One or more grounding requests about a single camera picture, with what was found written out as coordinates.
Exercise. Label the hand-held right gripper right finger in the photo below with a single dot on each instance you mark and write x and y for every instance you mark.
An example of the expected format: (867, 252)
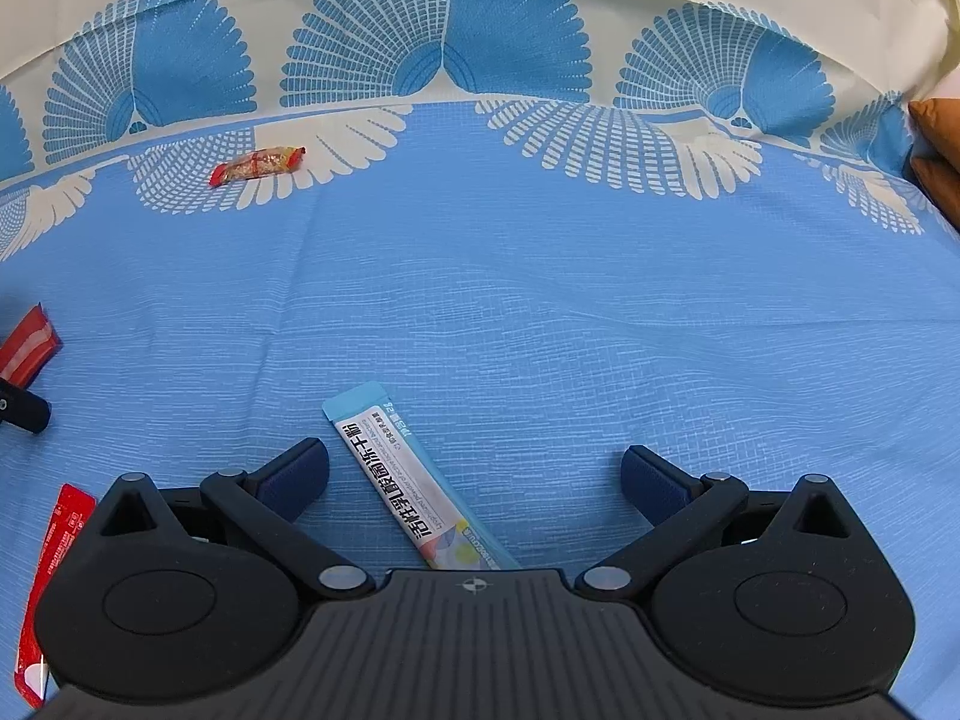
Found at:
(656, 480)

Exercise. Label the brown pillow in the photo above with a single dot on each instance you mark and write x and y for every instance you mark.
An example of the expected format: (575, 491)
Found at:
(937, 150)

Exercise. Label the light blue stick packet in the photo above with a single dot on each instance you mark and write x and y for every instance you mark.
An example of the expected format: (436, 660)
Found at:
(409, 480)

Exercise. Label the blue fan-print bed sheet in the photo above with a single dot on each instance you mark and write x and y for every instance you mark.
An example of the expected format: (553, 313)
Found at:
(525, 277)

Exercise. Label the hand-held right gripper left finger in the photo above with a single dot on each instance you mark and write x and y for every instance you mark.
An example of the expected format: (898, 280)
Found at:
(296, 476)

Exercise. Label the red stick packet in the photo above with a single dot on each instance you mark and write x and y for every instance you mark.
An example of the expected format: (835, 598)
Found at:
(64, 532)

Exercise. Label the red white striped snack packet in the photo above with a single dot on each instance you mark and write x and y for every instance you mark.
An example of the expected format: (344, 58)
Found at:
(26, 349)

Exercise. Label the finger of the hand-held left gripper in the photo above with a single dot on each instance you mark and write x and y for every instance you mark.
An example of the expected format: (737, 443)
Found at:
(26, 409)

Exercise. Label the small orange candy wrapper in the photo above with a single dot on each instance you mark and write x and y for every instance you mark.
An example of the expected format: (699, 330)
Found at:
(259, 163)

